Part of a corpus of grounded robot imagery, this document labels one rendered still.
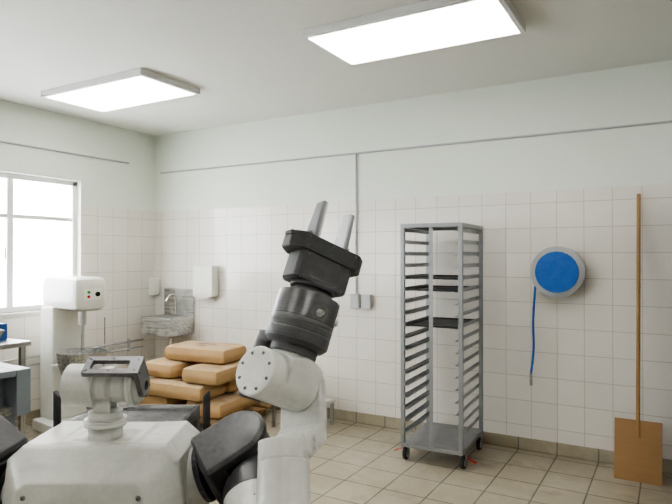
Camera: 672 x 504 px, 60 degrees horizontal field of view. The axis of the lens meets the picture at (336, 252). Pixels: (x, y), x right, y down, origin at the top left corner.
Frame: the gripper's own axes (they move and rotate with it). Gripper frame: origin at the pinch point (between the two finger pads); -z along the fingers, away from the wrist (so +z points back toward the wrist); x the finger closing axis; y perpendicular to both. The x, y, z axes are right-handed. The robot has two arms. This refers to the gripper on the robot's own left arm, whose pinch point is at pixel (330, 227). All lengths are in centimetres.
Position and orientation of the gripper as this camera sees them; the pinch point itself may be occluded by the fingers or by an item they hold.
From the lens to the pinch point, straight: 85.1
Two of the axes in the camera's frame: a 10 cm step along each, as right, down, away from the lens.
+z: -2.7, 9.1, -3.1
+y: -5.1, 1.3, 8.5
